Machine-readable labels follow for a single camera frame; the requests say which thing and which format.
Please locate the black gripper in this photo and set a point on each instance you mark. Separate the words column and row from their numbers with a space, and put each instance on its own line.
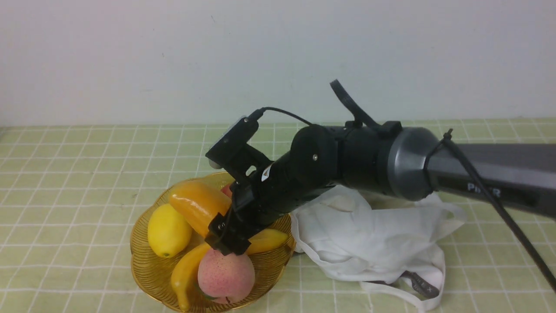
column 271, row 193

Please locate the orange pepper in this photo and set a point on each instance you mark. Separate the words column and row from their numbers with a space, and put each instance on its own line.
column 199, row 202

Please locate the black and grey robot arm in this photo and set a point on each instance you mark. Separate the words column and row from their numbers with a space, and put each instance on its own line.
column 407, row 163

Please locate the amber ribbed plastic fruit bowl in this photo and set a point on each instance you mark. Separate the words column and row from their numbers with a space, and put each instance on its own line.
column 153, row 273

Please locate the white cloth bag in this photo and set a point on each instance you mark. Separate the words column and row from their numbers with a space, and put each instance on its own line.
column 386, row 245

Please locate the pink peach with leaf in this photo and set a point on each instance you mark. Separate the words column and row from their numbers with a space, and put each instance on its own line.
column 226, row 279

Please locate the yellow lemon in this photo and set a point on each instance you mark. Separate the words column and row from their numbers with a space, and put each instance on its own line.
column 168, row 232

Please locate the yellow banana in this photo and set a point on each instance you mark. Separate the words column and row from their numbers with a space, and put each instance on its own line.
column 184, row 276

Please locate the green checked tablecloth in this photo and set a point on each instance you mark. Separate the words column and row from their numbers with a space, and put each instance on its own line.
column 71, row 194

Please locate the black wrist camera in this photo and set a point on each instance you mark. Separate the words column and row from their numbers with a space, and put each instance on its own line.
column 233, row 153

